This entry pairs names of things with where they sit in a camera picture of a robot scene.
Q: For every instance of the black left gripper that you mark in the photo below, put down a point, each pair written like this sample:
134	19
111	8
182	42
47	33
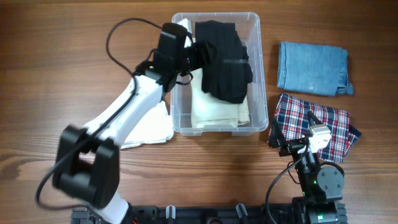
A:
204	52

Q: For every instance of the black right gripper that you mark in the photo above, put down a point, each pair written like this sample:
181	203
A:
278	139

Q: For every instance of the black garment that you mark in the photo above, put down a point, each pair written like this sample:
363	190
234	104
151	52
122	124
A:
229	73

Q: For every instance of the cream cloth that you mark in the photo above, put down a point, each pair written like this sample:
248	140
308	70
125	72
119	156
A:
208	110

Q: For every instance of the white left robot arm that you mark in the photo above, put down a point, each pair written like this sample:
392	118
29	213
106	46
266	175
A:
87	164

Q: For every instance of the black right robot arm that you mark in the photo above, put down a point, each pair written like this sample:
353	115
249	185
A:
321	182

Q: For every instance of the red blue plaid shirt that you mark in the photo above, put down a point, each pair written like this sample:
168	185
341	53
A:
291	114

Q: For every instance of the clear plastic storage bin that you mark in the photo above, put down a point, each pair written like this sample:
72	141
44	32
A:
248	27

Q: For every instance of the blue folded jeans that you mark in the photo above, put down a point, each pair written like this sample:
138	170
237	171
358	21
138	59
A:
314	69

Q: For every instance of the white printed folded shirt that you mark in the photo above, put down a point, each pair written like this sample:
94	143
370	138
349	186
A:
155	127

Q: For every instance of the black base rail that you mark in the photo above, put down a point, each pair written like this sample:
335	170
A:
202	214

